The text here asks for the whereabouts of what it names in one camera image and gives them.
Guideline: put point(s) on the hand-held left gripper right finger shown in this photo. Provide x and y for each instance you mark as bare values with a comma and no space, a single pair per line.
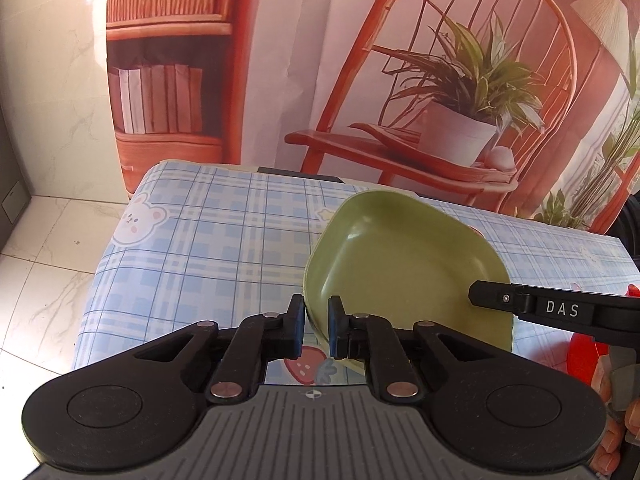
332,327

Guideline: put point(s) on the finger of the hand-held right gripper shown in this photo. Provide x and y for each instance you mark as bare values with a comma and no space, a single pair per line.
550,307

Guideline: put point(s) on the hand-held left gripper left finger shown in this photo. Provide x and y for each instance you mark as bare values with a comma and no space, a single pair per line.
298,320

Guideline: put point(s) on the red bowl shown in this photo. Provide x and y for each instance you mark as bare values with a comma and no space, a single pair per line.
585,360

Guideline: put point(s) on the green square plate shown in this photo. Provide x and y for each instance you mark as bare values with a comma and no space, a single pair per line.
400,260

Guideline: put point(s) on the person's right hand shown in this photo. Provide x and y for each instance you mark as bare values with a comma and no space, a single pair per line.
614,432

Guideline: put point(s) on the blue plaid tablecloth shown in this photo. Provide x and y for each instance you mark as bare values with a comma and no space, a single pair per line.
210,240

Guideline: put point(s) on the dark grey washing machine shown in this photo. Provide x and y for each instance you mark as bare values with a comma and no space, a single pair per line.
12,175

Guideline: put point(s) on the printed wall tapestry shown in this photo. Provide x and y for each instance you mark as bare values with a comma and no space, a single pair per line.
300,60

